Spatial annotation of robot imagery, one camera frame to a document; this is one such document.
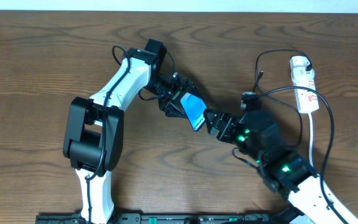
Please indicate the blue Galaxy smartphone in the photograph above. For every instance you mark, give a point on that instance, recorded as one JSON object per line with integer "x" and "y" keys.
{"x": 194, "y": 108}

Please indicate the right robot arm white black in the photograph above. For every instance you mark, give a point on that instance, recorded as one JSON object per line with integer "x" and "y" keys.
{"x": 282, "y": 168}

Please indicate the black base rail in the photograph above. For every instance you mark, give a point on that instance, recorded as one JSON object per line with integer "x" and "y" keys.
{"x": 136, "y": 218}

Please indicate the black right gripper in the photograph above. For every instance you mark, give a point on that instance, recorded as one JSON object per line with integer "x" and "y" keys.
{"x": 225, "y": 125}

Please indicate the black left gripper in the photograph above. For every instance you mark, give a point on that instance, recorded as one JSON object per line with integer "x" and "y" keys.
{"x": 173, "y": 99}

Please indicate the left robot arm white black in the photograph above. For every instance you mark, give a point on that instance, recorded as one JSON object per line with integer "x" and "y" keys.
{"x": 94, "y": 133}

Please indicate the white power strip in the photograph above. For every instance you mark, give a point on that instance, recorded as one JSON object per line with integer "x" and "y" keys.
{"x": 307, "y": 102}

